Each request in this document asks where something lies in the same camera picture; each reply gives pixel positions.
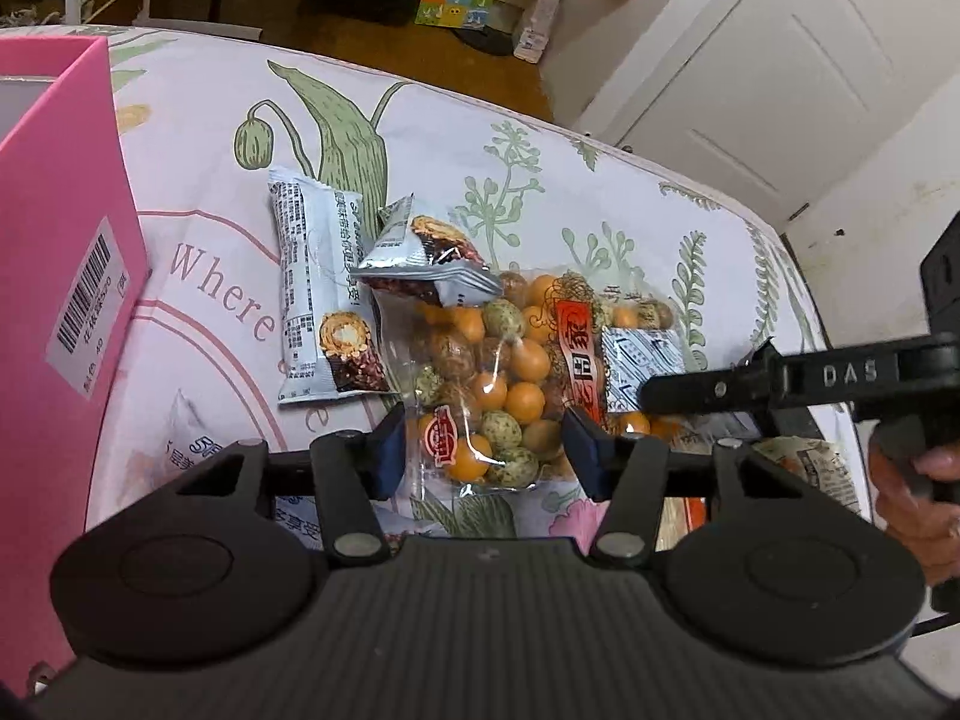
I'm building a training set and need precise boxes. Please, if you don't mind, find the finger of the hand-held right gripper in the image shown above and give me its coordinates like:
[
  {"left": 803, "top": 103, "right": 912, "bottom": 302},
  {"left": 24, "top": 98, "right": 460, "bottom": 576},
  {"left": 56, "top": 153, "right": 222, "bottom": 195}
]
[{"left": 637, "top": 337, "right": 781, "bottom": 421}]

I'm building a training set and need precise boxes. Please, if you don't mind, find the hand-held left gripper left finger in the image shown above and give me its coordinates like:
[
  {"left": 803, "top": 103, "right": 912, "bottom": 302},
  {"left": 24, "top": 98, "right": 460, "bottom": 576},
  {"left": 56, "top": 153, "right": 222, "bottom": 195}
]
[{"left": 176, "top": 405, "right": 410, "bottom": 567}]

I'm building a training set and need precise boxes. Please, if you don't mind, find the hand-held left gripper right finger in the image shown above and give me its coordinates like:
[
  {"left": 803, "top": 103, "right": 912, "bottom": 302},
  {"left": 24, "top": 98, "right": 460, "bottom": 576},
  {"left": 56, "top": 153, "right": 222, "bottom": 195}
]
[{"left": 562, "top": 406, "right": 867, "bottom": 567}]

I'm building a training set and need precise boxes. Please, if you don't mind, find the white snack bar packet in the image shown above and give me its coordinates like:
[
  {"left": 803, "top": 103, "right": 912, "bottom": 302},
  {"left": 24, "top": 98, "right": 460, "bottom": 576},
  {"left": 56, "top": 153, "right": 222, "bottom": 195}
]
[
  {"left": 600, "top": 326, "right": 687, "bottom": 415},
  {"left": 268, "top": 167, "right": 392, "bottom": 407},
  {"left": 157, "top": 388, "right": 323, "bottom": 550}
]

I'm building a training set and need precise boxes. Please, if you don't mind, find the clear bag of colourful balls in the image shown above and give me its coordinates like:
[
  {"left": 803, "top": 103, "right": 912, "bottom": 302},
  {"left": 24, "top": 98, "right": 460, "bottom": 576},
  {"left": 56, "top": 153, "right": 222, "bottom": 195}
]
[{"left": 373, "top": 265, "right": 695, "bottom": 500}]

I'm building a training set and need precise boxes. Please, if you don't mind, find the pink cardboard box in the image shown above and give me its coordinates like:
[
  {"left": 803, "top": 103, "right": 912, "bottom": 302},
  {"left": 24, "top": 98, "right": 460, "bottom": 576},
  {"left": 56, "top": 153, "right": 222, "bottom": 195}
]
[{"left": 0, "top": 36, "right": 151, "bottom": 698}]

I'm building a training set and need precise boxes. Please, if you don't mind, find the person's right hand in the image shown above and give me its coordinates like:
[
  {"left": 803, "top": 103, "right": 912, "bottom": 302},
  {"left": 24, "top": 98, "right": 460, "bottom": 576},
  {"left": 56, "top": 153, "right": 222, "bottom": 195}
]
[{"left": 870, "top": 450, "right": 960, "bottom": 590}]

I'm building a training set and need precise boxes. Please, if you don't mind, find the cream noodle packet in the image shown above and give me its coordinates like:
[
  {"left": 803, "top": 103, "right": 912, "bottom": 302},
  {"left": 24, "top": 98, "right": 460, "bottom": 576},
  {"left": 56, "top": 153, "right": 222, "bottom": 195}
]
[{"left": 656, "top": 431, "right": 871, "bottom": 552}]

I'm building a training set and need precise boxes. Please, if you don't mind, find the small grey snack packet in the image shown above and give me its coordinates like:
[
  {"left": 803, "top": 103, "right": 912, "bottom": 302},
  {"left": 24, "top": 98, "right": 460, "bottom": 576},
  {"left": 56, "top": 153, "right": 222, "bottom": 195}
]
[{"left": 355, "top": 195, "right": 505, "bottom": 308}]

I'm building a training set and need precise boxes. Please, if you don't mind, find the white door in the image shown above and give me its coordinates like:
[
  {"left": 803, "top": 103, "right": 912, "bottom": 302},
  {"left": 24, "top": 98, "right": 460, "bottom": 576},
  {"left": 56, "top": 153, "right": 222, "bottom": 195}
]
[{"left": 570, "top": 0, "right": 960, "bottom": 226}]

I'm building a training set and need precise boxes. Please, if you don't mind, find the floral bed sheet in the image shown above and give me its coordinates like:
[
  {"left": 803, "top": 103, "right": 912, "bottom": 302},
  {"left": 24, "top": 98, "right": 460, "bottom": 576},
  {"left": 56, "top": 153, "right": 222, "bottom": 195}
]
[{"left": 82, "top": 26, "right": 871, "bottom": 541}]

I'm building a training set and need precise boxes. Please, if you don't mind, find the white plastic packet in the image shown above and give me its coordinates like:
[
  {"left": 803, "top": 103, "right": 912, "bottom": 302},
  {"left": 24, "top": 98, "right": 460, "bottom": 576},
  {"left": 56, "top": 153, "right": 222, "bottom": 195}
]
[{"left": 512, "top": 0, "right": 565, "bottom": 65}]

